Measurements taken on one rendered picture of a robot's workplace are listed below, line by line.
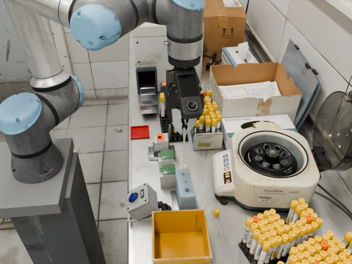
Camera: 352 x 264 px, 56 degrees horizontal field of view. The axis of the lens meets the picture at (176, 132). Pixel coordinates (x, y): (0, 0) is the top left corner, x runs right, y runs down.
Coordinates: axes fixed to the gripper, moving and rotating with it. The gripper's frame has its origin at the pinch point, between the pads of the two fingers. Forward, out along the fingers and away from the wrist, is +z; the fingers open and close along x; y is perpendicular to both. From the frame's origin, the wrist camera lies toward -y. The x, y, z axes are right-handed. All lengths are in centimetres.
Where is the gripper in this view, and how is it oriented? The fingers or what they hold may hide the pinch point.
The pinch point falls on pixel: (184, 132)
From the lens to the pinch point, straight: 83.3
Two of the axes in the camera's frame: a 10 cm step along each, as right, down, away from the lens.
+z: 0.0, 7.7, 6.4
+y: -1.4, -6.3, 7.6
